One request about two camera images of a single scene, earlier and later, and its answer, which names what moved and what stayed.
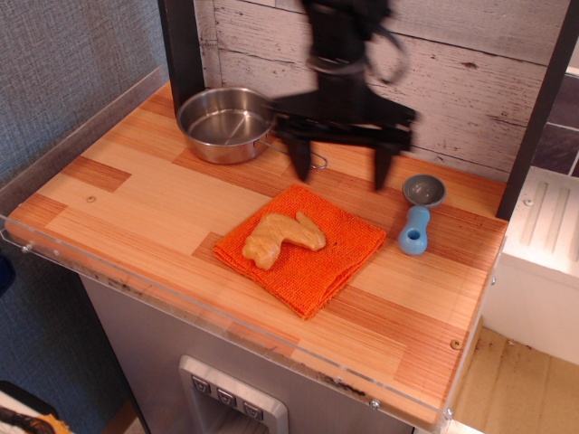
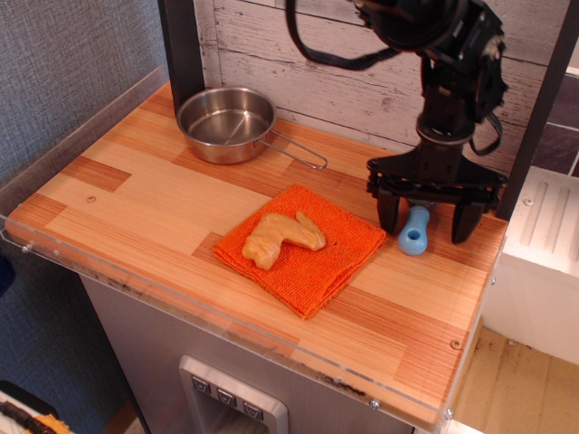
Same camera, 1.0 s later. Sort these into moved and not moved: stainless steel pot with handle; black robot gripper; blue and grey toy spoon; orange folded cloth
Moved: black robot gripper
Not moved: blue and grey toy spoon; stainless steel pot with handle; orange folded cloth
